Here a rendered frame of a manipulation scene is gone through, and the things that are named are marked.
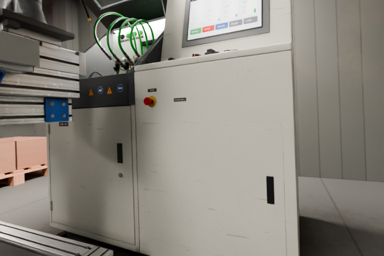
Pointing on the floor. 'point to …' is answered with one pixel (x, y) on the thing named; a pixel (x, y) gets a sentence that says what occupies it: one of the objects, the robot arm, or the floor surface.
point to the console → (220, 138)
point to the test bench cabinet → (134, 204)
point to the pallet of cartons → (22, 158)
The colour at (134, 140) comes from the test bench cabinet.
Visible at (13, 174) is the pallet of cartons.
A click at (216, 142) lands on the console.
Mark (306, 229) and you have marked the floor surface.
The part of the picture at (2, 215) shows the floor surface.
